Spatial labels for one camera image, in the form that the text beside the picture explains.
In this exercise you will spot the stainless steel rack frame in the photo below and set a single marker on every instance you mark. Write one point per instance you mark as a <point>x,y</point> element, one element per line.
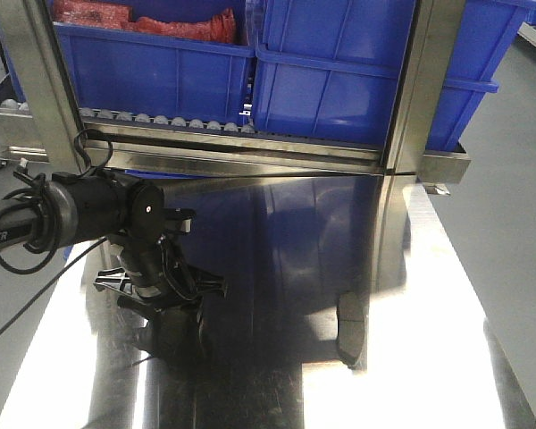
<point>46,131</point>

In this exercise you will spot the blue plastic bin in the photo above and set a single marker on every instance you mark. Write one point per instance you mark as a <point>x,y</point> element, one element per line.
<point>330,69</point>
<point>141,73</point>

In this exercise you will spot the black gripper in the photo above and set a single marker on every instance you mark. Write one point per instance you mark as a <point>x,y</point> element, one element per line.
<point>153,272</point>

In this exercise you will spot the red bubble wrap bag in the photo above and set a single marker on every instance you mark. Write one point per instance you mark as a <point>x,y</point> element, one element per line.
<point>221,28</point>

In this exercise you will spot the grey roller track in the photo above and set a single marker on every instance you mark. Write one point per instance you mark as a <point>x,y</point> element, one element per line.
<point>107,115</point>

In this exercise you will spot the right blue plastic bin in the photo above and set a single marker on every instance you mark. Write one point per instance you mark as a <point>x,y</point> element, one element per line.
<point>330,69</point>

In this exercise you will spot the grey brake pad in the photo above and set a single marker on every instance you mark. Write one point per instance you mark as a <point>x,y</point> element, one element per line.
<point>175,335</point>
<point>351,329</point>

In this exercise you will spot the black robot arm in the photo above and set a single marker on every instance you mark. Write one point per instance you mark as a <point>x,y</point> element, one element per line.
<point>68,209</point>

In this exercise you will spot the left blue plastic bin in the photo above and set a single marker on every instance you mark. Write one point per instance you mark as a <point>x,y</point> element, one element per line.
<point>141,73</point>

